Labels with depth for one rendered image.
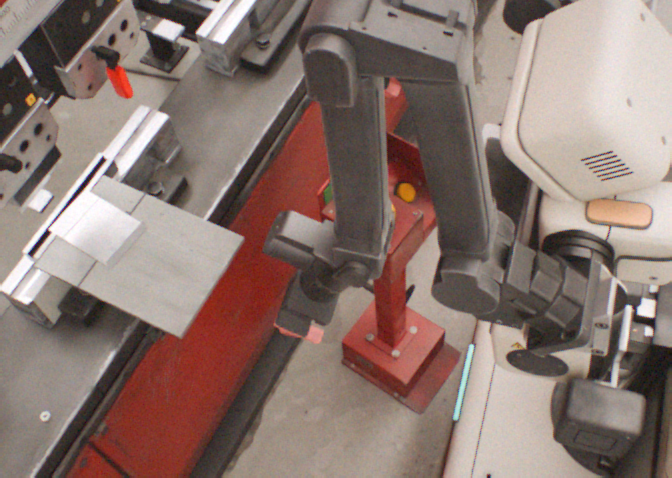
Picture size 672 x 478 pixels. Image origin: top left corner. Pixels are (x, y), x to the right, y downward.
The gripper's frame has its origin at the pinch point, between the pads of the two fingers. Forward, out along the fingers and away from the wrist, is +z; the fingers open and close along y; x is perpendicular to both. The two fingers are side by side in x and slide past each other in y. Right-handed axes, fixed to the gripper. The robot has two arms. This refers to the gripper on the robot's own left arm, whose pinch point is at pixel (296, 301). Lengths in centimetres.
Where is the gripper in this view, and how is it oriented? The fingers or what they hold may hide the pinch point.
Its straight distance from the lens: 124.4
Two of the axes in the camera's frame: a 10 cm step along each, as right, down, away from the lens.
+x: 8.9, 4.1, 2.1
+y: -2.8, 8.4, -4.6
